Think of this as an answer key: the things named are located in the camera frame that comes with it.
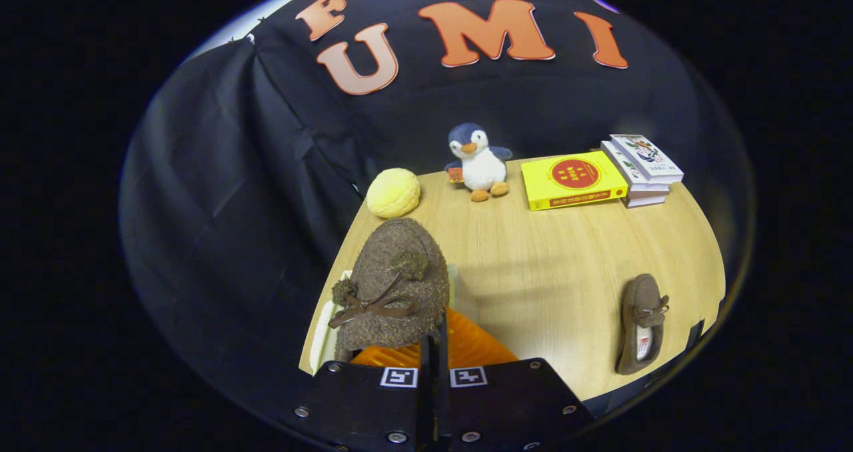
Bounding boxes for plush penguin toy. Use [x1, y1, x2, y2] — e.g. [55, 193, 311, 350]
[444, 123, 513, 203]

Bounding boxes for yellow book red circle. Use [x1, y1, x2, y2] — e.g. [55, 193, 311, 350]
[520, 150, 629, 211]

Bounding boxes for black backdrop cloth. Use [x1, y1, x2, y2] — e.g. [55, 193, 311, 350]
[119, 0, 757, 426]

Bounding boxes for yellow round plush bun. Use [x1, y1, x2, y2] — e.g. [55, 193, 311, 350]
[366, 167, 422, 219]

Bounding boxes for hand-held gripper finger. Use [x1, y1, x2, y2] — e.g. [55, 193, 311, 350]
[292, 334, 435, 452]
[435, 307, 595, 452]

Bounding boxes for brown fuzzy shoe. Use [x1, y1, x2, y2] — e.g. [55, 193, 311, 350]
[614, 273, 670, 376]
[327, 217, 450, 363]

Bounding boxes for cream storage box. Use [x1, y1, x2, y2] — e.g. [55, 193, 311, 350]
[309, 264, 462, 375]

